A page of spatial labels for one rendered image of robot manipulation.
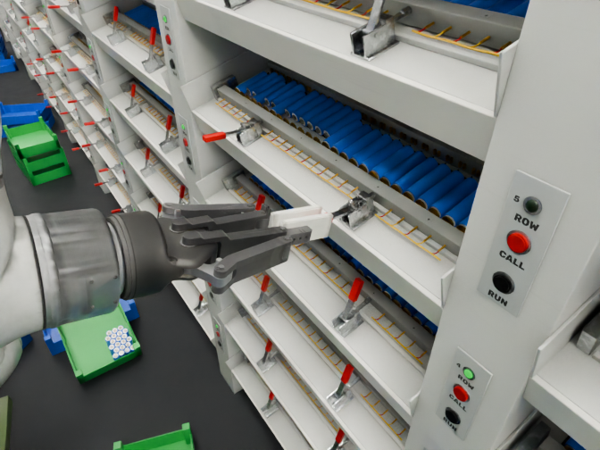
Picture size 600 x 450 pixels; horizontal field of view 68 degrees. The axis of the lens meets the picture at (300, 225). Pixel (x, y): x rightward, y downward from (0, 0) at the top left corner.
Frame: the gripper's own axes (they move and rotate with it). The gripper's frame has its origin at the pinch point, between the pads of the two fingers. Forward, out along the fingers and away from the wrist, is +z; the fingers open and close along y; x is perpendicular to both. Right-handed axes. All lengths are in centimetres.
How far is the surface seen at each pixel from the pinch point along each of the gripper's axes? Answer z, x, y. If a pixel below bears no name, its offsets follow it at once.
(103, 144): 24, -58, -168
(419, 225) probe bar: 10.9, 2.4, 7.5
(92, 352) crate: -2, -97, -83
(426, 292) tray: 7.1, -1.6, 13.5
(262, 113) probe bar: 11.2, 3.5, -27.4
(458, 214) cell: 14.1, 4.6, 9.7
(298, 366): 17.3, -40.5, -10.3
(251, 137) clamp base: 8.7, 0.3, -25.7
